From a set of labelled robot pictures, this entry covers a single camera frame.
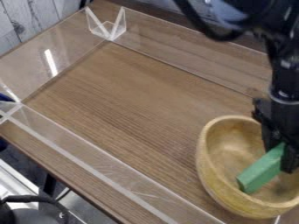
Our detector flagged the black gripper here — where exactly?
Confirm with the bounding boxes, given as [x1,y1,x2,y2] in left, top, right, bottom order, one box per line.
[252,95,299,174]

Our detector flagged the green rectangular block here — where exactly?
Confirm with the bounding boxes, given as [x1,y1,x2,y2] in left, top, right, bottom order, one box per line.
[236,143,286,194]

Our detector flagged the light wooden bowl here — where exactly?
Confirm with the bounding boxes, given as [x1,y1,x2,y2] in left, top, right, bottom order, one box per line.
[195,115,299,220]

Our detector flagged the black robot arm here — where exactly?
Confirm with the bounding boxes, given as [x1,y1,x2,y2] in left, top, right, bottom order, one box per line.
[210,0,299,173]

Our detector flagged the black table leg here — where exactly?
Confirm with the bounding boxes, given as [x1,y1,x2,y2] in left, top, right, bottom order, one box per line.
[43,174,57,197]

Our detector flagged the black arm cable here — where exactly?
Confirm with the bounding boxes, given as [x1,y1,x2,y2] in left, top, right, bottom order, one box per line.
[172,0,247,42]

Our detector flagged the clear acrylic corner bracket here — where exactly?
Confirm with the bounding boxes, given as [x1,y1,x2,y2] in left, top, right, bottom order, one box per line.
[84,7,127,41]

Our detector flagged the black cable loop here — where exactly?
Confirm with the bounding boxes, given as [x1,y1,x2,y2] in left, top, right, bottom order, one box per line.
[0,194,71,224]

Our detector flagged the clear acrylic wall panel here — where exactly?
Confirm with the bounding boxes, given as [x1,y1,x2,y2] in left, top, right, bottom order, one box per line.
[0,92,180,224]

